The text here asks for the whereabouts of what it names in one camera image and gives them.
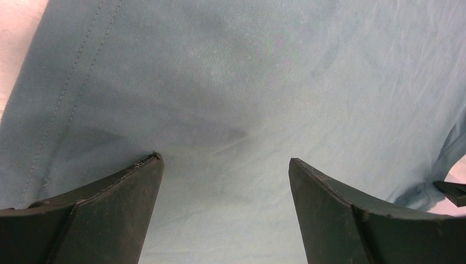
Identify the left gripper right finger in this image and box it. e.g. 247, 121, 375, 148
289, 158, 465, 263

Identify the teal blue t-shirt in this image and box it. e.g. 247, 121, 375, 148
1, 1, 465, 263

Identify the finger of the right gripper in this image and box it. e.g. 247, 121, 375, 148
433, 181, 465, 207

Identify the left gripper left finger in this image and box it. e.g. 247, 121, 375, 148
1, 153, 164, 263

